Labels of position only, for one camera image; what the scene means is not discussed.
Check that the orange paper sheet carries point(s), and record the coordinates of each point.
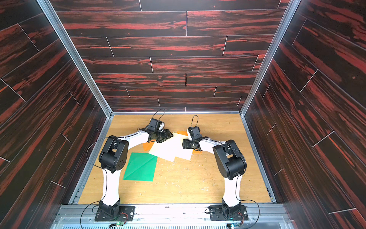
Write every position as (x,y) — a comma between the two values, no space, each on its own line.
(186,134)
(148,145)

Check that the right orange paper sheet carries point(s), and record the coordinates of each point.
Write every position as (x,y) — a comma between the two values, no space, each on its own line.
(186,134)

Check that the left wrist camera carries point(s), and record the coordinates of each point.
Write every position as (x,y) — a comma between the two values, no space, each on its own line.
(155,125)

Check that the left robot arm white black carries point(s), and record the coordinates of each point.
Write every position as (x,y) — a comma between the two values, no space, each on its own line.
(113,158)

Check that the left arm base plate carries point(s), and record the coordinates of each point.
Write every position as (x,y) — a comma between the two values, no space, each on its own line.
(123,213)

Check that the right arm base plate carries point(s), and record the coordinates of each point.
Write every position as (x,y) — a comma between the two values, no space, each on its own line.
(222,213)

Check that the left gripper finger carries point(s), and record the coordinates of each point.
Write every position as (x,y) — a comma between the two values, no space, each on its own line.
(166,132)
(162,139)

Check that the front aluminium frame rail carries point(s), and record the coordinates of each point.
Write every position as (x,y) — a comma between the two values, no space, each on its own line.
(174,216)

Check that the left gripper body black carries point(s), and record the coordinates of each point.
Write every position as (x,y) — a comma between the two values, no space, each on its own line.
(157,134)

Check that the left orange paper sheet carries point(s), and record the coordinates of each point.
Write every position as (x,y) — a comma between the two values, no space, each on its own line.
(148,145)

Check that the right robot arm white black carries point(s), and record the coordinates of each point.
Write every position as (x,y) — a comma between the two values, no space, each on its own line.
(231,164)

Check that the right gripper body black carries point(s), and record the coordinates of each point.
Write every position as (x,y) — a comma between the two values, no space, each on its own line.
(190,143)

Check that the pale yellow paper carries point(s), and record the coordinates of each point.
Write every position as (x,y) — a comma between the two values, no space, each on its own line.
(163,150)
(178,148)

